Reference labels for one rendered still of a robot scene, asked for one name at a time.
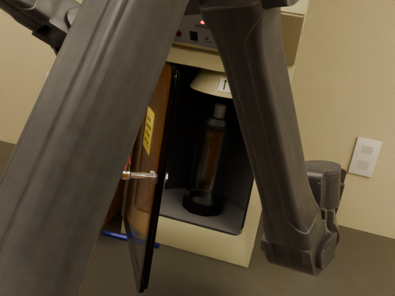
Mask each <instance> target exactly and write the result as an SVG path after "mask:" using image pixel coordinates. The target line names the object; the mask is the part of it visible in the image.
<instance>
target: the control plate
mask: <svg viewBox="0 0 395 296"><path fill-rule="evenodd" d="M201 20H203V19H202V16H201V14H199V15H186V16H183V18H182V20H181V22H180V25H179V28H178V31H180V32H181V33H182V35H181V36H175V38H174V41H177V42H183V43H189V44H192V45H199V46H205V47H208V48H215V49H217V47H216V44H215V42H214V40H213V37H212V35H211V33H210V31H209V29H208V27H207V26H206V25H205V24H204V25H202V24H201V23H200V21H201ZM189 31H194V32H197V39H198V41H193V40H190V32H189ZM205 36H208V37H209V39H208V40H206V39H205Z"/></svg>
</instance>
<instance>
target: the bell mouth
mask: <svg viewBox="0 0 395 296"><path fill-rule="evenodd" d="M190 87H191V88H192V89H194V90H197V91H200V92H203V93H207V94H209V95H213V96H219V97H225V98H228V99H232V95H231V92H230V88H229V84H228V81H227V77H226V73H224V72H218V71H215V70H209V69H204V68H201V69H200V71H199V72H198V73H197V75H196V76H195V78H194V80H193V81H192V83H191V84H190Z"/></svg>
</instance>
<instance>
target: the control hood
mask: <svg viewBox="0 0 395 296"><path fill-rule="evenodd" d="M305 16H306V13H305V12H304V10H300V9H293V8H287V7H281V29H282V39H283V47H284V53H285V57H286V63H287V65H289V66H293V65H294V63H295V60H296V55H297V50H298V47H299V42H300V37H301V35H302V33H303V31H302V29H303V24H304V19H305ZM172 44H176V45H182V46H188V47H192V48H198V49H204V50H208V51H214V52H219V51H218V49H215V48H208V47H205V46H199V45H192V44H189V43H183V42H177V41H173V43H172Z"/></svg>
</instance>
